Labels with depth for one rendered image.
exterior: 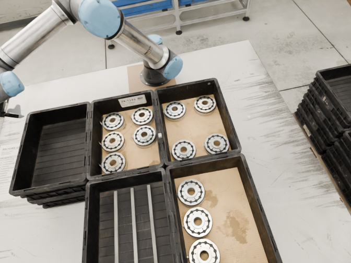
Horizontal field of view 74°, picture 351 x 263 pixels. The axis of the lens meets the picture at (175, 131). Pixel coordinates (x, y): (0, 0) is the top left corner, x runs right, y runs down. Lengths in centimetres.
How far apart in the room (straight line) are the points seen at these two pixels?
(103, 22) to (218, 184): 71
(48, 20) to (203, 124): 72
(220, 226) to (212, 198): 10
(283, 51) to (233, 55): 128
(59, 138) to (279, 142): 106
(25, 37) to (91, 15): 27
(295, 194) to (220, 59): 90
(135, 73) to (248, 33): 187
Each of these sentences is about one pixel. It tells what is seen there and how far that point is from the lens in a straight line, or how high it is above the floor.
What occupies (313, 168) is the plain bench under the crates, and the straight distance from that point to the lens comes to 122.
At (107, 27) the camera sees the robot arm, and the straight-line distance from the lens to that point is 86.
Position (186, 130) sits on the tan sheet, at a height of 83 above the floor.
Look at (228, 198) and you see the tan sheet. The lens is 94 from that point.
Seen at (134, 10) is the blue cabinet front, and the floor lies 37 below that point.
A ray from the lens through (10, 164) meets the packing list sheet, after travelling 150.
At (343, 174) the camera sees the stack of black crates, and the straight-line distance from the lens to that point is 180.
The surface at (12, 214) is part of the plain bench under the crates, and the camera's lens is 136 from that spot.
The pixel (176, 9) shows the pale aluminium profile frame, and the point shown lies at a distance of 285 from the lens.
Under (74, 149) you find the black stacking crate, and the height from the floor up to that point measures 83.
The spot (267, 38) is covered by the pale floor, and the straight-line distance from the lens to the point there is 295.
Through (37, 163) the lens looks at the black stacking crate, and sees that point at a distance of 123.
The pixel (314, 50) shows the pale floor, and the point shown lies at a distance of 293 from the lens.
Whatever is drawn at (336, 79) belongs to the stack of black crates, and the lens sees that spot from 193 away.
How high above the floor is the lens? 173
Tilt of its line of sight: 57 degrees down
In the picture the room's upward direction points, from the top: 11 degrees counter-clockwise
